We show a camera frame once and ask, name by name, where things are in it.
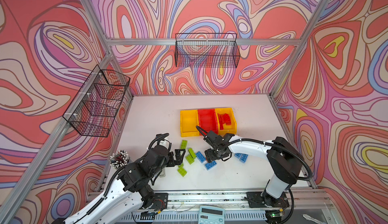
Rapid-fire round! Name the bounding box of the red lego brick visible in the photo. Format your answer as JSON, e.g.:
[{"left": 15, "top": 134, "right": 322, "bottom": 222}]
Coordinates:
[
  {"left": 223, "top": 114, "right": 231, "bottom": 126},
  {"left": 217, "top": 114, "right": 224, "bottom": 131}
]

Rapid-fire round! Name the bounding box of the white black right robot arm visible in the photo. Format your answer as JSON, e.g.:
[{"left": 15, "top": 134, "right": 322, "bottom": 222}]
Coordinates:
[{"left": 199, "top": 130, "right": 313, "bottom": 207}]

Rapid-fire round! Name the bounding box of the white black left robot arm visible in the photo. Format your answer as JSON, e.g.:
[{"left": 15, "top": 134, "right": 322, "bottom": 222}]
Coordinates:
[{"left": 54, "top": 145, "right": 186, "bottom": 224}]

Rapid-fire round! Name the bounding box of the green square lego brick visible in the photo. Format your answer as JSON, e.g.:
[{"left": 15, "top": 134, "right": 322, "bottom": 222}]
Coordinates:
[{"left": 185, "top": 155, "right": 195, "bottom": 165}]

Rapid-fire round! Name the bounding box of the green lego brick front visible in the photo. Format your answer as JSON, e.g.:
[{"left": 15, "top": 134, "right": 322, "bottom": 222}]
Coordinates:
[{"left": 177, "top": 166, "right": 188, "bottom": 177}]

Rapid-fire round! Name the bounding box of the grey marker pen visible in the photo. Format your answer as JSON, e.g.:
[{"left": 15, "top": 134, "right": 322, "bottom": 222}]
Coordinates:
[{"left": 159, "top": 169, "right": 166, "bottom": 178}]

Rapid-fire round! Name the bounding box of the blue lego brick front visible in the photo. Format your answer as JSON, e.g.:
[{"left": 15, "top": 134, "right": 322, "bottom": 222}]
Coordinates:
[{"left": 205, "top": 161, "right": 217, "bottom": 170}]

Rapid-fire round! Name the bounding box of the blue lego brick center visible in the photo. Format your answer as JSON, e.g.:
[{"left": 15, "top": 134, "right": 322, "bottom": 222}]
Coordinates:
[{"left": 196, "top": 151, "right": 206, "bottom": 163}]

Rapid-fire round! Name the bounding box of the blue lego brick right bottom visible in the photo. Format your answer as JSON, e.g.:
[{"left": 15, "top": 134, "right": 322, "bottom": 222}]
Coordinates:
[{"left": 239, "top": 154, "right": 248, "bottom": 163}]

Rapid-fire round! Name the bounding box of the yellow right plastic bin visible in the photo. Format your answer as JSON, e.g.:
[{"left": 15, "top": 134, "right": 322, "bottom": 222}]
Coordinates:
[{"left": 215, "top": 108, "right": 237, "bottom": 136}]

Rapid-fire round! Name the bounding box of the yellow plastic bin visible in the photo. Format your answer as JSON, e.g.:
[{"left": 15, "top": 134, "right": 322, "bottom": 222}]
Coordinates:
[
  {"left": 215, "top": 108, "right": 237, "bottom": 136},
  {"left": 180, "top": 110, "right": 200, "bottom": 138}
]

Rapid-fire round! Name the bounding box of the red middle plastic bin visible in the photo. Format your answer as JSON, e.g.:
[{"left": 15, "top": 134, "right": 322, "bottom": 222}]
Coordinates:
[{"left": 198, "top": 109, "right": 218, "bottom": 134}]

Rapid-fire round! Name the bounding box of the yellow left plastic bin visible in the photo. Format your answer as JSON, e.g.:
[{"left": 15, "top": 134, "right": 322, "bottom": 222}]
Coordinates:
[{"left": 180, "top": 110, "right": 200, "bottom": 138}]

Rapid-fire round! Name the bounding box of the light blue calculator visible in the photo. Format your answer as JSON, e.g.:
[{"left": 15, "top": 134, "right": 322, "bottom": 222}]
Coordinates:
[{"left": 198, "top": 206, "right": 225, "bottom": 224}]

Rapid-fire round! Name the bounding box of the black wire basket left wall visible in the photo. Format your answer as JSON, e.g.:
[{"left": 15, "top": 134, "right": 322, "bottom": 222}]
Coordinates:
[{"left": 62, "top": 65, "right": 130, "bottom": 138}]

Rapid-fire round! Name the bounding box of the black wire basket wall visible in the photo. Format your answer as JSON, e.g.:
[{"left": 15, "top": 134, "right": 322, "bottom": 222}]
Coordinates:
[
  {"left": 62, "top": 65, "right": 130, "bottom": 138},
  {"left": 174, "top": 32, "right": 240, "bottom": 68}
]

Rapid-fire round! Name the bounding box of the black wire basket back wall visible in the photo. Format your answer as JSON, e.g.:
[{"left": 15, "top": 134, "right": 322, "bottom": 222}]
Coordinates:
[{"left": 174, "top": 32, "right": 240, "bottom": 68}]

